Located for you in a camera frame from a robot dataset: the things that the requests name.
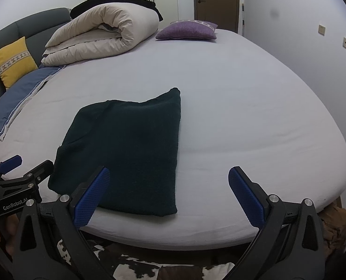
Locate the rolled beige duvet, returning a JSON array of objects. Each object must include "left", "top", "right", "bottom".
[{"left": 41, "top": 3, "right": 159, "bottom": 67}]

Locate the brown wooden door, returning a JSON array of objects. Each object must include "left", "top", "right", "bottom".
[{"left": 194, "top": 0, "right": 240, "bottom": 33}]

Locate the dark grey bed headboard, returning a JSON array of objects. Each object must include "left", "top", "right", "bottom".
[{"left": 0, "top": 8, "right": 71, "bottom": 97}]

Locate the black blanket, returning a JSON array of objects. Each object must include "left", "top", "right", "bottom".
[{"left": 69, "top": 0, "right": 164, "bottom": 23}]

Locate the blue pillow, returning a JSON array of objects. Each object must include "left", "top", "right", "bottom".
[{"left": 0, "top": 65, "right": 66, "bottom": 141}]

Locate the white bed mattress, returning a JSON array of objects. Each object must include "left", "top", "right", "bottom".
[{"left": 0, "top": 30, "right": 346, "bottom": 250}]

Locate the cowhide rug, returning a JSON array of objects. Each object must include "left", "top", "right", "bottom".
[{"left": 56, "top": 237, "right": 238, "bottom": 280}]

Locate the purple cushion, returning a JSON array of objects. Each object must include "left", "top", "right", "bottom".
[{"left": 156, "top": 20, "right": 218, "bottom": 40}]

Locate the dark green knit sweater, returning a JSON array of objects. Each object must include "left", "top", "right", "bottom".
[{"left": 47, "top": 88, "right": 181, "bottom": 217}]

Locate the yellow patterned cushion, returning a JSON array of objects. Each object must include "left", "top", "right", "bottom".
[{"left": 0, "top": 37, "right": 38, "bottom": 89}]

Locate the upper beige wall socket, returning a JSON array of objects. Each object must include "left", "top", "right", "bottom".
[{"left": 318, "top": 25, "right": 326, "bottom": 36}]

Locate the person's left hand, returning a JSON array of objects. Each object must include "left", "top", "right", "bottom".
[{"left": 0, "top": 214, "right": 19, "bottom": 257}]

